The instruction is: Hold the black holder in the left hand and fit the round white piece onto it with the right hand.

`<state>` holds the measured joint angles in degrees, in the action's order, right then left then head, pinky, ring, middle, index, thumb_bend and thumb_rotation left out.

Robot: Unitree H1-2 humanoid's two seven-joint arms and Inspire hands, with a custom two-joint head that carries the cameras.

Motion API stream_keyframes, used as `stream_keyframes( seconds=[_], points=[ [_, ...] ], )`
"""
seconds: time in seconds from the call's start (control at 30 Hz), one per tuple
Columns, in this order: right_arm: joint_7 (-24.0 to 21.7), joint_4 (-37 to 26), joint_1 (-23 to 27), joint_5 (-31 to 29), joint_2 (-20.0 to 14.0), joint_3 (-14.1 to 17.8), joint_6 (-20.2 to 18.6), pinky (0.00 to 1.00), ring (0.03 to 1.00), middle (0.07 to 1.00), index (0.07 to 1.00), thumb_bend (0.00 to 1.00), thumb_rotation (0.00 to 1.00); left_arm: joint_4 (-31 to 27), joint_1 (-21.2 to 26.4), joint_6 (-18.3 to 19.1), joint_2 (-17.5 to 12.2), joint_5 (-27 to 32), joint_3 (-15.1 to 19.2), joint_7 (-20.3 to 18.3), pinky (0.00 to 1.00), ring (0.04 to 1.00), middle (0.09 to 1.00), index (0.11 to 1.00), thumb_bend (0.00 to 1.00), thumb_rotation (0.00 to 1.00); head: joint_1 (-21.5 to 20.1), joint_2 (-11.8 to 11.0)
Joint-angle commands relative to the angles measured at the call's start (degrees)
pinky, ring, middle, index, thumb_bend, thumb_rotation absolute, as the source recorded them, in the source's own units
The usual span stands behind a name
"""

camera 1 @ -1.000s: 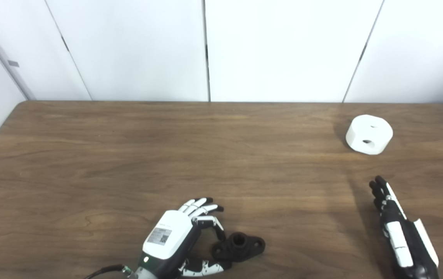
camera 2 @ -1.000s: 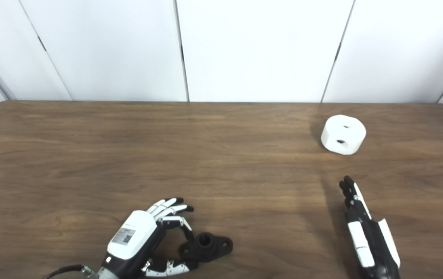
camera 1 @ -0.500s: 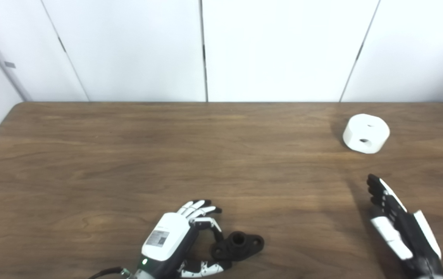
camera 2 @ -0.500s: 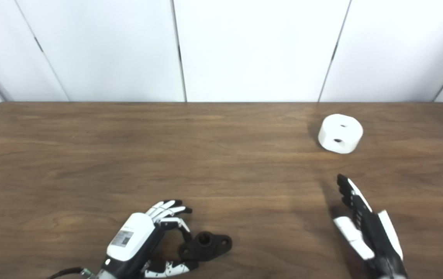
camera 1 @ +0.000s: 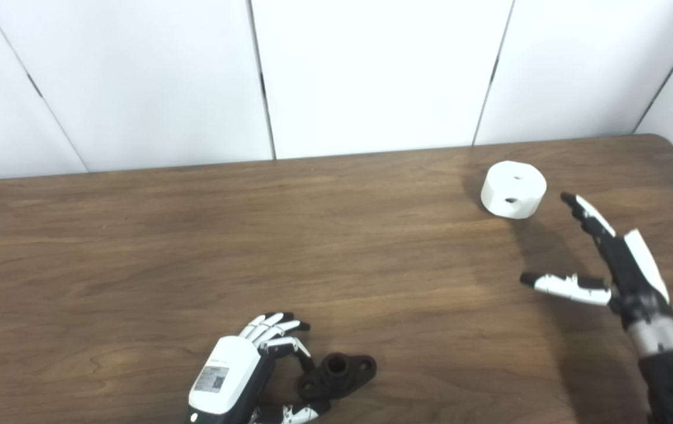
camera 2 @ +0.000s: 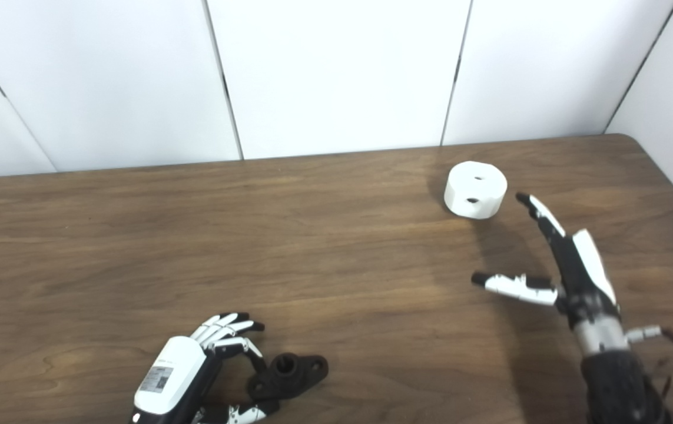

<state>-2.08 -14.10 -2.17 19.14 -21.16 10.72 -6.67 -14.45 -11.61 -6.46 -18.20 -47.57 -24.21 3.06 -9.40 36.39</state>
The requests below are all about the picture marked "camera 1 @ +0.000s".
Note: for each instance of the black plastic holder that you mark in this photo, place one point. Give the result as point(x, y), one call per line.
point(336, 374)

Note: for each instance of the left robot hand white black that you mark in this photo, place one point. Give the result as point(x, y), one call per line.
point(224, 377)

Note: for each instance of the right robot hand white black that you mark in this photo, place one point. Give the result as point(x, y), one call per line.
point(636, 277)

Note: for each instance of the round white plastic piece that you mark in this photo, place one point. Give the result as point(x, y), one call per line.
point(513, 185)

